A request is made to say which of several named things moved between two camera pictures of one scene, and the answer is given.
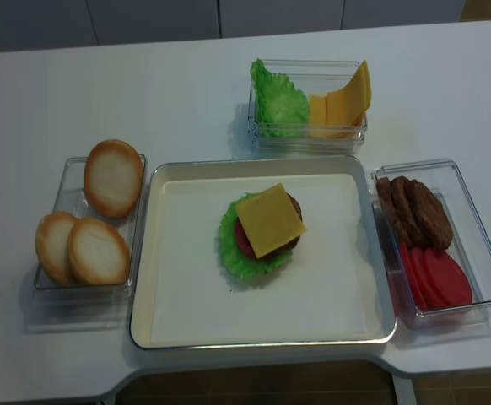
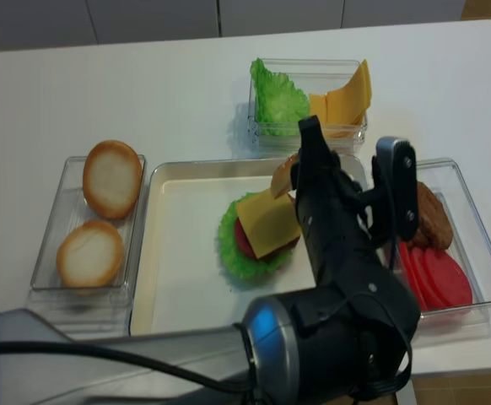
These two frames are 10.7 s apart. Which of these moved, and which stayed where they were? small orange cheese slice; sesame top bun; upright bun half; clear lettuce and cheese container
Moved: sesame top bun
Stayed: upright bun half; small orange cheese slice; clear lettuce and cheese container
